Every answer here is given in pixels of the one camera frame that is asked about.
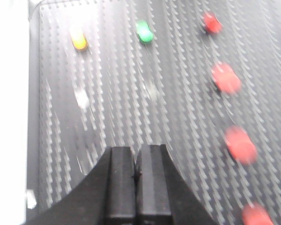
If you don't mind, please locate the yellow round push button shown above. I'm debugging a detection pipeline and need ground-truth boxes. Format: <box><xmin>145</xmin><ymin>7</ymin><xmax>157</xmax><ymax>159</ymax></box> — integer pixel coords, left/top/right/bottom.
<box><xmin>70</xmin><ymin>28</ymin><xmax>88</xmax><ymax>51</ymax></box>

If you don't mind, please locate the black perforated pegboard panel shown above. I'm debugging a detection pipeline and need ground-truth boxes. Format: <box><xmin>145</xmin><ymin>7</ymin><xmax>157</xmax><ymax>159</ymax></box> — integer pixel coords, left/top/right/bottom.
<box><xmin>26</xmin><ymin>0</ymin><xmax>281</xmax><ymax>225</ymax></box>

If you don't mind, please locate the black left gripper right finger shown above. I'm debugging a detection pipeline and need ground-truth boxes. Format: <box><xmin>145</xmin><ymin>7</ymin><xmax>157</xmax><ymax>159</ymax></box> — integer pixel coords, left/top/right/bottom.
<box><xmin>136</xmin><ymin>145</ymin><xmax>173</xmax><ymax>225</ymax></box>

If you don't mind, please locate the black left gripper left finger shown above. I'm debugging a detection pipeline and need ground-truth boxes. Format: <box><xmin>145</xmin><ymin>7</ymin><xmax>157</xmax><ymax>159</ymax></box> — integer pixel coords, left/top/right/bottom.
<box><xmin>105</xmin><ymin>147</ymin><xmax>136</xmax><ymax>225</ymax></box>

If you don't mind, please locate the lower red mushroom button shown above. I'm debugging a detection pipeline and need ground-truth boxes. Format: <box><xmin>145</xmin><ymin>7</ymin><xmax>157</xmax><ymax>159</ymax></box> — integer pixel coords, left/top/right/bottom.
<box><xmin>225</xmin><ymin>126</ymin><xmax>258</xmax><ymax>165</ymax></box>

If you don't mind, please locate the white green rocker switch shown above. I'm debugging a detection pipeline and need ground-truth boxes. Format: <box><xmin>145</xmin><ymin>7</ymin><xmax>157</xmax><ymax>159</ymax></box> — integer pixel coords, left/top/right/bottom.
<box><xmin>144</xmin><ymin>81</ymin><xmax>159</xmax><ymax>101</ymax></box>

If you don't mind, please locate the upper red mushroom button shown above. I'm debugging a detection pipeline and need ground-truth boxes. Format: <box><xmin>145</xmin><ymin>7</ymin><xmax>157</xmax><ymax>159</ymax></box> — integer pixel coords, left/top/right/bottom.
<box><xmin>211</xmin><ymin>63</ymin><xmax>242</xmax><ymax>94</ymax></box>

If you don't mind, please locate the top red mushroom button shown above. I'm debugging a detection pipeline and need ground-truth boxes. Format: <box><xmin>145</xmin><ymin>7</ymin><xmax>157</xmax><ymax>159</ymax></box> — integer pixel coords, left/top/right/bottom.
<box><xmin>203</xmin><ymin>12</ymin><xmax>222</xmax><ymax>34</ymax></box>

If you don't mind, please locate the green round push button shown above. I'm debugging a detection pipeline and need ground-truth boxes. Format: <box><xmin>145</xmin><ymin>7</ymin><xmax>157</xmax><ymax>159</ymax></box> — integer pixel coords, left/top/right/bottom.
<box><xmin>136</xmin><ymin>20</ymin><xmax>154</xmax><ymax>44</ymax></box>

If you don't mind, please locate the bottom red mushroom button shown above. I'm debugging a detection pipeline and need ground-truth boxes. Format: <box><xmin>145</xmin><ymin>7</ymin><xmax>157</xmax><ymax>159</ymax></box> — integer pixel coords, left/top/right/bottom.
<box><xmin>242</xmin><ymin>203</ymin><xmax>274</xmax><ymax>225</ymax></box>

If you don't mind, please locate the red mushroom button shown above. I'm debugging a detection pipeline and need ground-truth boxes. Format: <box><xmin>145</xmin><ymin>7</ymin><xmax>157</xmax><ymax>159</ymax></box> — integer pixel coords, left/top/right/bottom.
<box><xmin>203</xmin><ymin>12</ymin><xmax>222</xmax><ymax>34</ymax></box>
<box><xmin>242</xmin><ymin>203</ymin><xmax>274</xmax><ymax>225</ymax></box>
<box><xmin>211</xmin><ymin>63</ymin><xmax>242</xmax><ymax>94</ymax></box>
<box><xmin>225</xmin><ymin>126</ymin><xmax>258</xmax><ymax>165</ymax></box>

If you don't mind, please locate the white rocker switch left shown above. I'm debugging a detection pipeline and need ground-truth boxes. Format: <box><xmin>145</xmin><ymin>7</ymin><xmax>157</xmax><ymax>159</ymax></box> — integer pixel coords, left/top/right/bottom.
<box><xmin>74</xmin><ymin>89</ymin><xmax>89</xmax><ymax>110</ymax></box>

